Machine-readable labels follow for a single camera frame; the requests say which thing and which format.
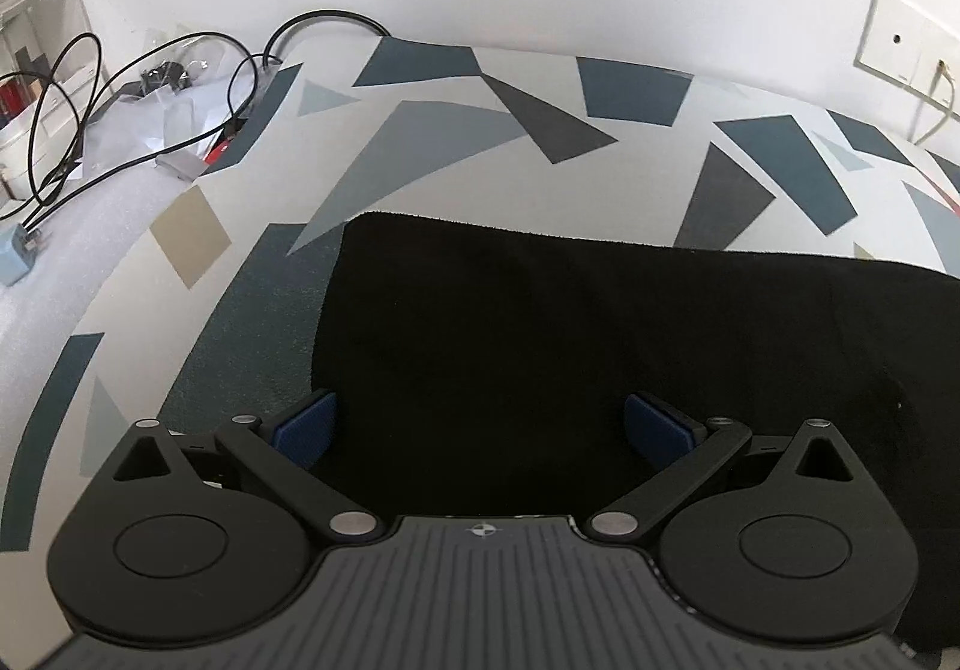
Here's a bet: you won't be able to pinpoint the white outlet plate round hole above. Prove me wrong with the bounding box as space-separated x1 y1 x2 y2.
853 0 932 88

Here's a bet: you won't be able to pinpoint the black pants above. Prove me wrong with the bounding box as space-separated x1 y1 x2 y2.
307 211 960 670

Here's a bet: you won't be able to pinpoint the white tub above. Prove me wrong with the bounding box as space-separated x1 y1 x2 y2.
0 111 82 201

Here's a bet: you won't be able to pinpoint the blue grey adapter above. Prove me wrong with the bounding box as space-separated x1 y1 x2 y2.
0 223 47 289

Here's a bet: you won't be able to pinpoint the clear plastic storage box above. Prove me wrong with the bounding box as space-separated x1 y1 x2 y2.
0 0 115 203

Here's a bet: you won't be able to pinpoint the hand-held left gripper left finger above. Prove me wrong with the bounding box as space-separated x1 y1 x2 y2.
109 388 382 547

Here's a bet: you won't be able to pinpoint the geometric print tablecloth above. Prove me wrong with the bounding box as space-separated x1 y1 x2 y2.
0 32 960 560

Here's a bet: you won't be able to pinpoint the white wide socket plate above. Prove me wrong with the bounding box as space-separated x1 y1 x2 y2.
913 31 960 118

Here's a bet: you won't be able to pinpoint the white plug connector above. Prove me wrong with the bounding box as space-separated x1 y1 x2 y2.
153 148 209 181

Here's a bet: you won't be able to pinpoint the white cable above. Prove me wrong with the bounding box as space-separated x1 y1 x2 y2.
910 59 960 148

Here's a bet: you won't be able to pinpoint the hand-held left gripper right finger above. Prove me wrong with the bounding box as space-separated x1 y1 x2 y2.
582 389 862 546

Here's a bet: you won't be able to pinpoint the thick black cable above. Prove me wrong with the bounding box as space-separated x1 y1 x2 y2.
262 8 393 73

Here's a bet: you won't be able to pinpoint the clear plastic bag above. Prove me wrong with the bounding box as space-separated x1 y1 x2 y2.
81 27 280 178

